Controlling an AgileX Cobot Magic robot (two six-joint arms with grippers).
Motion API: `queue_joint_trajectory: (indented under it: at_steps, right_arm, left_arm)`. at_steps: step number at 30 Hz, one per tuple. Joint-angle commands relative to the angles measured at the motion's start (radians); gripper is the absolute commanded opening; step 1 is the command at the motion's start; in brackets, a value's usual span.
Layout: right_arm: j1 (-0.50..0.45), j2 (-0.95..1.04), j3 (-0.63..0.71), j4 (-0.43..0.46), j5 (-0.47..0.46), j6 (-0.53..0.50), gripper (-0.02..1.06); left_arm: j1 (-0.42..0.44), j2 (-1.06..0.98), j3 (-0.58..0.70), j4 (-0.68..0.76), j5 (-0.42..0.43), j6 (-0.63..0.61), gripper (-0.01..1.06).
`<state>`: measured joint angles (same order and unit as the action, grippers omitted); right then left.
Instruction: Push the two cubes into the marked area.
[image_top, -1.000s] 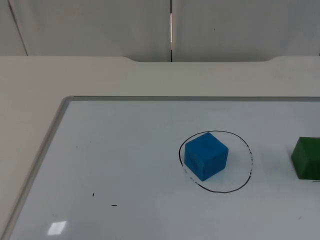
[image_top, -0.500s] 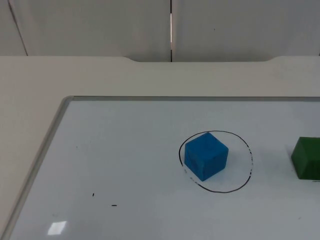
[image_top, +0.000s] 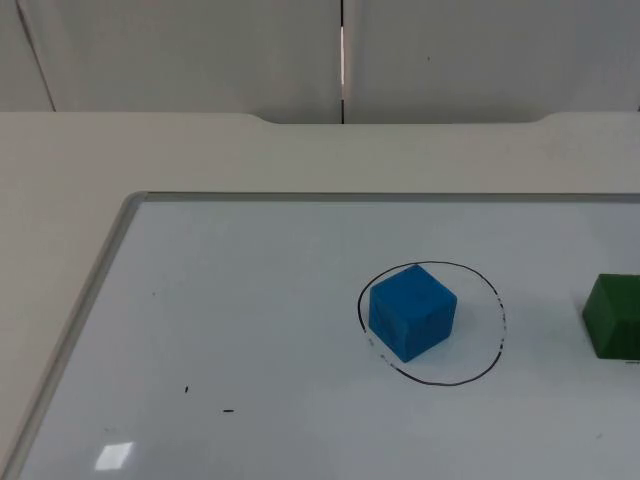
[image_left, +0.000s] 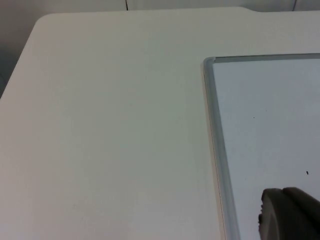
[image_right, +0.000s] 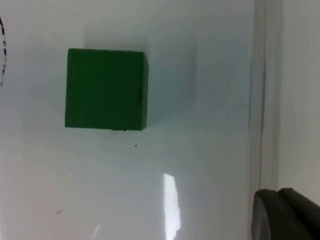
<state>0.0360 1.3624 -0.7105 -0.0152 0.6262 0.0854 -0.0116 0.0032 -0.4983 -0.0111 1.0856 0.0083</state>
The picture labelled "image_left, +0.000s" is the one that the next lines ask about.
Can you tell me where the grey-framed whiteboard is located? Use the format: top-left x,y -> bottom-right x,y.
201,53 -> 320,240

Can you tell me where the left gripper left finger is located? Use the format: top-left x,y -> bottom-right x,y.
257,187 -> 298,240

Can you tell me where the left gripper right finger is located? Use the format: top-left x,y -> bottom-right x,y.
281,186 -> 320,240

